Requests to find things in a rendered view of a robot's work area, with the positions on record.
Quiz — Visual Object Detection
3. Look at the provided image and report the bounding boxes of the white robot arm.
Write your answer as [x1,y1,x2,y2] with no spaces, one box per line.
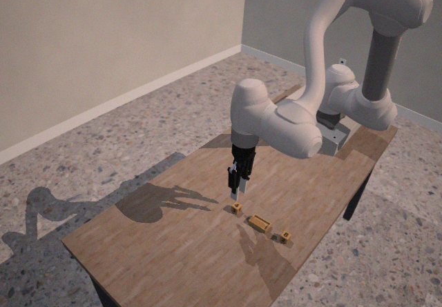
[230,0,433,159]

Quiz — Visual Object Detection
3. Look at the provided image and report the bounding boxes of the tan wooden number cube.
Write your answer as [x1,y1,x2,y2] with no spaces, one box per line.
[231,202,242,214]
[279,230,291,244]

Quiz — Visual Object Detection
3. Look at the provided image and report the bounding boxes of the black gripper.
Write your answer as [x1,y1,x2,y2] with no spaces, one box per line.
[227,143,256,201]

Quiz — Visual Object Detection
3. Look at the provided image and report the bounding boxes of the orange rectangular tray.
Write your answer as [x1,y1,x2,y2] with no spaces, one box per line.
[248,214,271,234]

